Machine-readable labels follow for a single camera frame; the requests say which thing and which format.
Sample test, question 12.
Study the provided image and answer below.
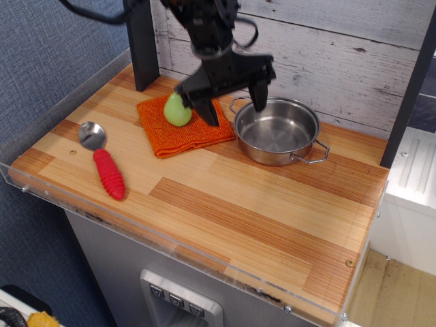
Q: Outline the clear acrylic table guard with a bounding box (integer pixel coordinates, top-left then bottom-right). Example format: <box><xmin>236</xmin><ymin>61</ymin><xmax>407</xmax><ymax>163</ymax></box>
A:
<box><xmin>1</xmin><ymin>44</ymin><xmax>388</xmax><ymax>326</ymax></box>

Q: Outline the white toy appliance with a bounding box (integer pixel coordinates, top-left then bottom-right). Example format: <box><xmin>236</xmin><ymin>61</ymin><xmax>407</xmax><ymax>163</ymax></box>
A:
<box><xmin>369</xmin><ymin>127</ymin><xmax>435</xmax><ymax>275</ymax></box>

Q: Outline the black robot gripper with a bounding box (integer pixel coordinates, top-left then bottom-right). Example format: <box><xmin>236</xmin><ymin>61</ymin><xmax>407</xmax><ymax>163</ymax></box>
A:
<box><xmin>175</xmin><ymin>46</ymin><xmax>276</xmax><ymax>127</ymax></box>

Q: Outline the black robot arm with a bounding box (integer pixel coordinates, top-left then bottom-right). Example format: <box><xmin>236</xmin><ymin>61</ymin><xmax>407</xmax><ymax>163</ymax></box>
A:
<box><xmin>163</xmin><ymin>1</ymin><xmax>276</xmax><ymax>126</ymax></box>

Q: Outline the green toy pear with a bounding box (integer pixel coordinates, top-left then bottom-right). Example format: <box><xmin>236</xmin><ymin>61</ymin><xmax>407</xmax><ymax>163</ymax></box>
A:
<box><xmin>163</xmin><ymin>93</ymin><xmax>192</xmax><ymax>127</ymax></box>

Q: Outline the stainless steel pot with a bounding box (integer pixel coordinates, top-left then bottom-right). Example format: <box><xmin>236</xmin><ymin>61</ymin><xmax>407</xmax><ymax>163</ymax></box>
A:
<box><xmin>229</xmin><ymin>97</ymin><xmax>330</xmax><ymax>166</ymax></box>

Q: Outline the orange folded cloth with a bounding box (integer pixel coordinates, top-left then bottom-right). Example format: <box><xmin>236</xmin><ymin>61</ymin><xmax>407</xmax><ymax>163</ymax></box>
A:
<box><xmin>137</xmin><ymin>95</ymin><xmax>236</xmax><ymax>159</ymax></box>

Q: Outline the red handled metal spoon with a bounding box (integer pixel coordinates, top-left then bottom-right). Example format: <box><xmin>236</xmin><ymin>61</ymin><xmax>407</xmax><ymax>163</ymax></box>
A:
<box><xmin>78</xmin><ymin>121</ymin><xmax>126</xmax><ymax>200</ymax></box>

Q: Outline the black right corner post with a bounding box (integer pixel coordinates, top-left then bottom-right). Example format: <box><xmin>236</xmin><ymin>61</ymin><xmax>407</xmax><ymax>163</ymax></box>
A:
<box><xmin>380</xmin><ymin>9</ymin><xmax>435</xmax><ymax>168</ymax></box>

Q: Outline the black braided hose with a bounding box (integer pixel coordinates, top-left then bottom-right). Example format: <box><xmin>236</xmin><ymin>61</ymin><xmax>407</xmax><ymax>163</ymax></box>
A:
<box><xmin>0</xmin><ymin>306</ymin><xmax>28</xmax><ymax>327</ymax></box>

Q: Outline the silver dispenser button panel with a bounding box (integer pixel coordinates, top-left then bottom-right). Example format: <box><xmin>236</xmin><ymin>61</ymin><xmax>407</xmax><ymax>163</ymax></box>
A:
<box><xmin>140</xmin><ymin>268</ymin><xmax>224</xmax><ymax>326</ymax></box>

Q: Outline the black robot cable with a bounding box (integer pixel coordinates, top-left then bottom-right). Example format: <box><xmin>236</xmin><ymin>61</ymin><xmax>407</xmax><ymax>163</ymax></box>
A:
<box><xmin>59</xmin><ymin>0</ymin><xmax>132</xmax><ymax>25</ymax></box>

